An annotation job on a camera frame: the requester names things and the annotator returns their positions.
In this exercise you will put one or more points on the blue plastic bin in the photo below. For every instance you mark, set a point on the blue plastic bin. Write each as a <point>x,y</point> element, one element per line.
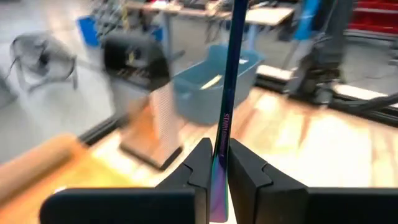
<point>199,105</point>

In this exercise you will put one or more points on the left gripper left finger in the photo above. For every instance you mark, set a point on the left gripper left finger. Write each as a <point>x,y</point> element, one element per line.
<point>186,193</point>

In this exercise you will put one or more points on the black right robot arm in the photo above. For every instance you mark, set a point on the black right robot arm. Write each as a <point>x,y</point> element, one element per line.
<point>323,71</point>

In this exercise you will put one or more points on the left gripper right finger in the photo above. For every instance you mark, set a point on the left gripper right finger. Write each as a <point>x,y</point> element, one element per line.
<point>258,193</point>

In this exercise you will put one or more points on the metal box grater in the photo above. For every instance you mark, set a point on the metal box grater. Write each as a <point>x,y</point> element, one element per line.
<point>164,124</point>

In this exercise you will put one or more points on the orange translucent tray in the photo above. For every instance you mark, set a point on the orange translucent tray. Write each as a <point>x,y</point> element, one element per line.
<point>46,174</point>

